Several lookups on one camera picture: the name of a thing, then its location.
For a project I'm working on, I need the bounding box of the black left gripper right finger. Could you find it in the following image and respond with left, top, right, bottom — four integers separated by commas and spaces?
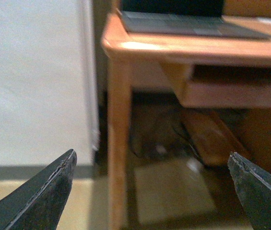
228, 152, 271, 230

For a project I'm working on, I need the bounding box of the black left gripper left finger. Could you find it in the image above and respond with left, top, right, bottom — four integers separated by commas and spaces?
0, 149, 77, 230

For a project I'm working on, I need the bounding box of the wooden keyboard tray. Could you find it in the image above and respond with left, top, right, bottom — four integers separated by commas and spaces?
180, 64, 271, 109

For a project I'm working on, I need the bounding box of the wooden desk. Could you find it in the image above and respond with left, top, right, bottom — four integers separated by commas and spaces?
101, 0, 271, 230

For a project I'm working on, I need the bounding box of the grey laptop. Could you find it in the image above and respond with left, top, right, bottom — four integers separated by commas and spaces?
118, 0, 271, 40

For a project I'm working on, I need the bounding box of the white wall pipe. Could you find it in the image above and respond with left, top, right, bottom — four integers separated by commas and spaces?
80, 0, 100, 151

